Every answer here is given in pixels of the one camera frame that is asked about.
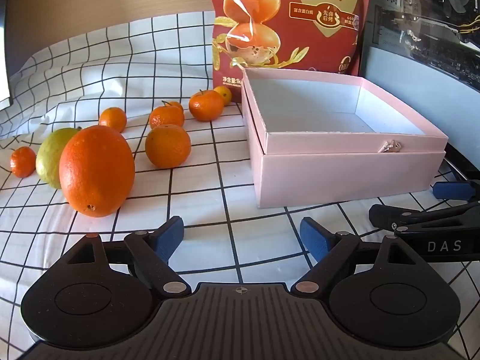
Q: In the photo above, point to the glass-sided computer case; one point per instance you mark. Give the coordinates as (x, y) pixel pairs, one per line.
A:
(420, 26)

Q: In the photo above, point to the round medium orange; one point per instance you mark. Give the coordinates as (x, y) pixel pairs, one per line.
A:
(167, 146)

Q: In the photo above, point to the dark flat panel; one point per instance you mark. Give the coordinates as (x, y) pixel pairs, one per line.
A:
(3, 45)

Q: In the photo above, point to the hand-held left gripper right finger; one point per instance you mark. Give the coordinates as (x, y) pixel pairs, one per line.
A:
(315, 236)

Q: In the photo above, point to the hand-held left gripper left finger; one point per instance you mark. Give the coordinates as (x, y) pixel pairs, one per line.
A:
(170, 238)

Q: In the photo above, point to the large oval orange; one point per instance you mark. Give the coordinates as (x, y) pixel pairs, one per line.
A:
(96, 170)

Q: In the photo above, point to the white black-checked cloth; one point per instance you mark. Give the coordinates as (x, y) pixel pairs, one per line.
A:
(105, 63)

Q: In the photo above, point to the green-yellow lemon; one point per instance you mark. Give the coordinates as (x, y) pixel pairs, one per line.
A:
(50, 157)

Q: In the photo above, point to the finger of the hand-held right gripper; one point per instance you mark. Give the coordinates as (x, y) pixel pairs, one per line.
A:
(453, 190)
(390, 215)

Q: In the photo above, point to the red snack bag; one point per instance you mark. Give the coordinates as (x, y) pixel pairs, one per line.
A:
(292, 26)

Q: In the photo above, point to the pink cardboard box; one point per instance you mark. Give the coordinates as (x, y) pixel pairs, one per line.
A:
(337, 172)

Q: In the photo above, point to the small yellowish mandarin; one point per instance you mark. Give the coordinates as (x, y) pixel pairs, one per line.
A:
(224, 94)

